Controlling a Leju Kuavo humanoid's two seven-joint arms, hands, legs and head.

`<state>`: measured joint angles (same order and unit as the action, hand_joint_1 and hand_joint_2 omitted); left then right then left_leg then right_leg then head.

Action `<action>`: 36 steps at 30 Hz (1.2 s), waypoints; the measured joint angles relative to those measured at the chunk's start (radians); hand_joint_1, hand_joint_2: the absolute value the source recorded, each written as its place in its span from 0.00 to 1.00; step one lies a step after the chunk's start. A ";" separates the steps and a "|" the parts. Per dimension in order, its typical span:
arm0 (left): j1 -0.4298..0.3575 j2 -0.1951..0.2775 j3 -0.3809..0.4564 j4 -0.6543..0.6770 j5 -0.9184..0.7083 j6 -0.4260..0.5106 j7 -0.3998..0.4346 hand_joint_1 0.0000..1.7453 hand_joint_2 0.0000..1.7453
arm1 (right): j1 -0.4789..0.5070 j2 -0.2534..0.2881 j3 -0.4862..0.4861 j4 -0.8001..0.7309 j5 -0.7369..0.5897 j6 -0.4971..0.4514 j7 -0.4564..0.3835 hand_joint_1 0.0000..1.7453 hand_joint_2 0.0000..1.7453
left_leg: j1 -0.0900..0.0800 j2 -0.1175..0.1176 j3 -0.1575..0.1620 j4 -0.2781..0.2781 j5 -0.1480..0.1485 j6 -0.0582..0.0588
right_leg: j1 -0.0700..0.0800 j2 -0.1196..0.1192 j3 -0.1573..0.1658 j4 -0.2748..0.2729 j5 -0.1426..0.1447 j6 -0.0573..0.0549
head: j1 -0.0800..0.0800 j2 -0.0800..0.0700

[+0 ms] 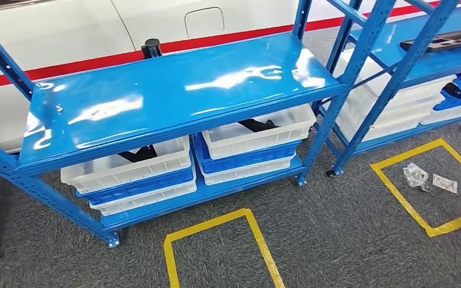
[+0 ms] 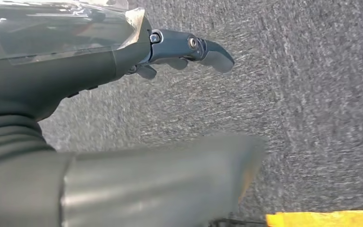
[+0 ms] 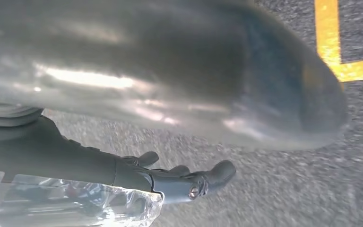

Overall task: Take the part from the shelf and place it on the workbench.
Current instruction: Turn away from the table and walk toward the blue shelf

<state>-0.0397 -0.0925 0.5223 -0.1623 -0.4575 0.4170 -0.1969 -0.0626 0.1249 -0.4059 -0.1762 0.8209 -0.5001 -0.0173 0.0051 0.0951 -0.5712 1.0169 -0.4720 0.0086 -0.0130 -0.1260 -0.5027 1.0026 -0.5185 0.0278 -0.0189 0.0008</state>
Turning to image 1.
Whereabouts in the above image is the crumpled clear plastic scrap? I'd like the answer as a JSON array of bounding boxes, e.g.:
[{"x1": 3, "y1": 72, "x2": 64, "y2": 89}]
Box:
[{"x1": 402, "y1": 162, "x2": 430, "y2": 189}]

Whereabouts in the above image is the yellow floor tape strip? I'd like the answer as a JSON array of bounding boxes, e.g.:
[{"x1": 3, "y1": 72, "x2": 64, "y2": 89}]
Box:
[{"x1": 369, "y1": 137, "x2": 461, "y2": 238}]

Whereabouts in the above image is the white car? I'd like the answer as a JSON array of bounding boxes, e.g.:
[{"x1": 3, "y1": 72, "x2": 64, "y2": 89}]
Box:
[{"x1": 0, "y1": 0, "x2": 438, "y2": 154}]

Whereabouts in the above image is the black plastic plate part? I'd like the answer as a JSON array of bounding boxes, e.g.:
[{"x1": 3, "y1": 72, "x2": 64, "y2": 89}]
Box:
[{"x1": 399, "y1": 26, "x2": 461, "y2": 53}]

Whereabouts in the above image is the black curved part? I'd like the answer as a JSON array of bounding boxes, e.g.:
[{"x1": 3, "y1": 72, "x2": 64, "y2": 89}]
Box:
[
  {"x1": 116, "y1": 144, "x2": 159, "y2": 164},
  {"x1": 237, "y1": 118, "x2": 282, "y2": 134},
  {"x1": 443, "y1": 82, "x2": 461, "y2": 100}
]

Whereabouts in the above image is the blue metal shelving rack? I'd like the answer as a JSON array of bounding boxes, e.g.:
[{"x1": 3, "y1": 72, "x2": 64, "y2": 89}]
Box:
[
  {"x1": 0, "y1": 0, "x2": 396, "y2": 249},
  {"x1": 312, "y1": 0, "x2": 461, "y2": 178}
]

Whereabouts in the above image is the black stanchion post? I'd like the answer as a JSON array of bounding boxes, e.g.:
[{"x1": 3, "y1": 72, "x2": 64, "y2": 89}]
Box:
[{"x1": 140, "y1": 38, "x2": 163, "y2": 61}]

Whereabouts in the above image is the red barrier belt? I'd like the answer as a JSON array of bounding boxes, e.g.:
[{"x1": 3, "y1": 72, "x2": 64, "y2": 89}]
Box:
[{"x1": 0, "y1": 0, "x2": 461, "y2": 91}]

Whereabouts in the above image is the flat clear plastic bag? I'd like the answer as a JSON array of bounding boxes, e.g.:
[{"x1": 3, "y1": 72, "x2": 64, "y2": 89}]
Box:
[{"x1": 432, "y1": 173, "x2": 459, "y2": 195}]

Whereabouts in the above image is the yellow floor tape outline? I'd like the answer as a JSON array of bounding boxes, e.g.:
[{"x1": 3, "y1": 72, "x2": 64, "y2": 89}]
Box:
[{"x1": 163, "y1": 208, "x2": 286, "y2": 288}]

